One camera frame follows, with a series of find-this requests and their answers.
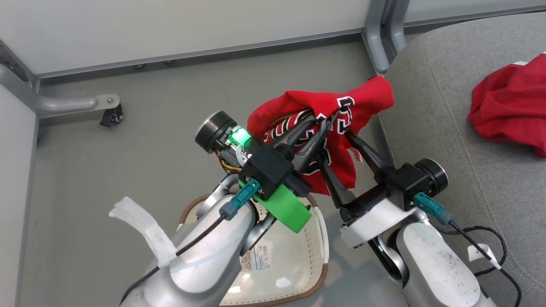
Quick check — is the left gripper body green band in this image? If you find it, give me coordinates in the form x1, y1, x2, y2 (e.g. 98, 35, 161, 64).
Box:
195, 110, 313, 234

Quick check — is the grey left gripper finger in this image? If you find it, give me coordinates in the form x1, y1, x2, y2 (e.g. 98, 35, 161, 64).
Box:
274, 115, 319, 161
293, 110, 340, 176

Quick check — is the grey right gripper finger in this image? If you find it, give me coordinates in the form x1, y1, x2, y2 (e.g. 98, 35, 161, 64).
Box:
344, 130, 387, 180
317, 150, 357, 210

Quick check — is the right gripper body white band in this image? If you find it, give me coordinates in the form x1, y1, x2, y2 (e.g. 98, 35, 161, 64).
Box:
340, 159, 448, 249

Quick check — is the red jersey with black lettering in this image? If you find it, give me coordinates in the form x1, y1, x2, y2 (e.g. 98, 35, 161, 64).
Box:
247, 76, 395, 196

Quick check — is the plain red shirt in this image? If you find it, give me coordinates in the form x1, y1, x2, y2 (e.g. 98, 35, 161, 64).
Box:
468, 51, 546, 159

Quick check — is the grey fabric sofa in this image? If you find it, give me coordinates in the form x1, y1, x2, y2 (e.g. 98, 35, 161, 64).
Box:
378, 13, 546, 307

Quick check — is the black caster wheel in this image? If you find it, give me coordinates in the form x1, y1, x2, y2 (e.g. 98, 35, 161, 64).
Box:
99, 104, 124, 127

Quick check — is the grey metal tube foot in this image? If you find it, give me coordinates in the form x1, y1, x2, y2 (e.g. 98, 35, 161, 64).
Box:
0, 64, 121, 118

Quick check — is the black cable with teal connector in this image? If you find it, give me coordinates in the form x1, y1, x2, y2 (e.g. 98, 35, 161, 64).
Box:
119, 178, 261, 305
413, 192, 523, 307

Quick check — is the grey partition base rail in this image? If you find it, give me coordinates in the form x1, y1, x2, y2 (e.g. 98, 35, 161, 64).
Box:
34, 28, 369, 81

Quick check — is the white cable tag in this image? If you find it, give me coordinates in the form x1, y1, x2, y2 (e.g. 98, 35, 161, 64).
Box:
468, 244, 497, 270

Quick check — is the grey double frame post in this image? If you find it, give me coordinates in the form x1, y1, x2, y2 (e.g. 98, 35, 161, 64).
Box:
362, 0, 411, 76

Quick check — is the white tape strap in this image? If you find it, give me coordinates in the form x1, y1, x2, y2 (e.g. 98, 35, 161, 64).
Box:
109, 196, 177, 268

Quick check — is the black braided cable loop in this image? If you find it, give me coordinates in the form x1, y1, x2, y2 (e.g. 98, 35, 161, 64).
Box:
435, 225, 508, 278

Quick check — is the grey partition side rail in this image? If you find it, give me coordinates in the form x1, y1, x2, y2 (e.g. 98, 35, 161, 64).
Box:
0, 41, 41, 307

